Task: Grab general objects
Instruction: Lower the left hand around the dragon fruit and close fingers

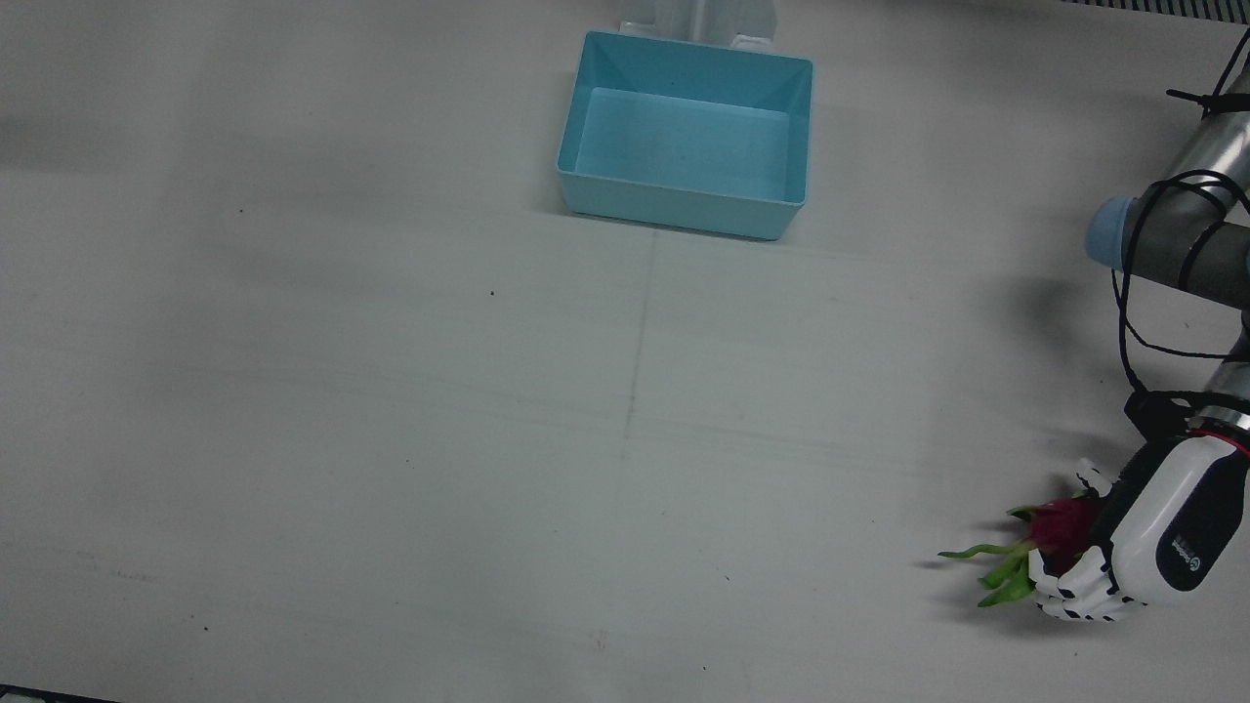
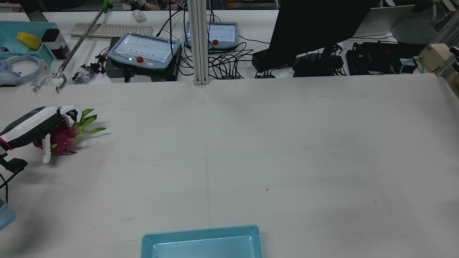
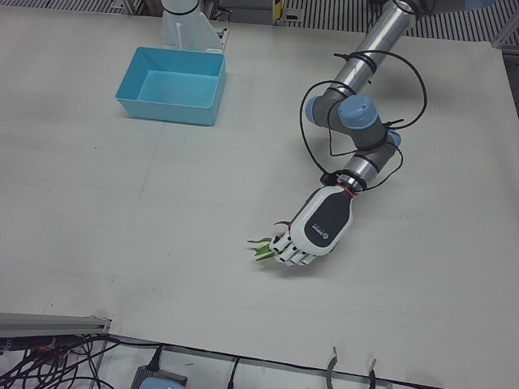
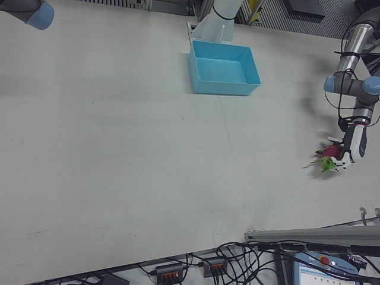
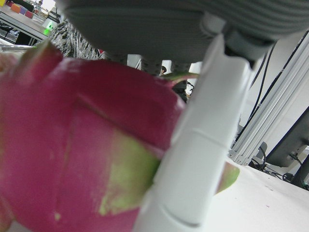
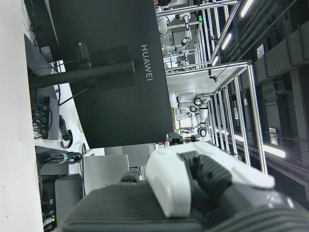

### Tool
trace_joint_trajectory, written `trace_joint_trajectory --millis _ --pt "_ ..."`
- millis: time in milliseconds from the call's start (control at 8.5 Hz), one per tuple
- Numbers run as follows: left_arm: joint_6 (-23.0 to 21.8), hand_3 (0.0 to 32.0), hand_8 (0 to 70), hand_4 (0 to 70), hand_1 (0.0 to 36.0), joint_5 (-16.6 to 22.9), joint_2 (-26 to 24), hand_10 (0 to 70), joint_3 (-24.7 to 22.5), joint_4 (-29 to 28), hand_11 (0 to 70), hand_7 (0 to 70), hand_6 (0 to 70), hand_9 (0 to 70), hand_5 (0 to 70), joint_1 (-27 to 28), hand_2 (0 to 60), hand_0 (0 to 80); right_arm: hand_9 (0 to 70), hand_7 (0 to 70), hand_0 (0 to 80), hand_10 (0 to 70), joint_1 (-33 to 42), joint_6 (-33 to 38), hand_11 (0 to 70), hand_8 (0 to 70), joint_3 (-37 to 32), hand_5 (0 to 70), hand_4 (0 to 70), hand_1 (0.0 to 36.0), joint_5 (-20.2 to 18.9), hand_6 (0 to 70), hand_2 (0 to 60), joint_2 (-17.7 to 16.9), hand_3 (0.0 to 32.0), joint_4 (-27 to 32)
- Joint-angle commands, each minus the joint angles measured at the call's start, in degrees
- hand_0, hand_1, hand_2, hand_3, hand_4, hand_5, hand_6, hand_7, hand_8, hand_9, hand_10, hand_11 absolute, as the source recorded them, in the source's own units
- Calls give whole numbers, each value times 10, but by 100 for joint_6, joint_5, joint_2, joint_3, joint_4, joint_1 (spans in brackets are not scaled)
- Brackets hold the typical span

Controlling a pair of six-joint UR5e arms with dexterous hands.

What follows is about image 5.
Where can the left robot hand white grey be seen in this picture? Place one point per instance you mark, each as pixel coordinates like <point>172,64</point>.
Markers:
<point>144,24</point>

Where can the person in dark clothes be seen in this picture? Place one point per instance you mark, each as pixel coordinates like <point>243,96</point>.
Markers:
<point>181,89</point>

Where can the black white patterned garment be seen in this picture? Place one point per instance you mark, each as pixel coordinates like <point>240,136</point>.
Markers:
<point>70,41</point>

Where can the white device green light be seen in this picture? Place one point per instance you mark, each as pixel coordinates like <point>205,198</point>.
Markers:
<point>49,25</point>

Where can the red foam cube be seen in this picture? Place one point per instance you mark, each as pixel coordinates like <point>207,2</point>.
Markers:
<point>29,14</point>

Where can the purple foam cube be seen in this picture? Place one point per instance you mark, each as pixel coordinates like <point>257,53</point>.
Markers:
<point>23,10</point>

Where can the grey work table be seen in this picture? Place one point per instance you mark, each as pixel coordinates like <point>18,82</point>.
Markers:
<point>19,23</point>

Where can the orange foam cube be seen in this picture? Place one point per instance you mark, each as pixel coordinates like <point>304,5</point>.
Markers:
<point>16,8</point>

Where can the black Huawei monitor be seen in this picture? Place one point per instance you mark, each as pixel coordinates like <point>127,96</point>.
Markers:
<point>287,140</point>

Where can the aluminium frame post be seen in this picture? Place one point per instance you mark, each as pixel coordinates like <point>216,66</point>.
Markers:
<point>265,125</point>

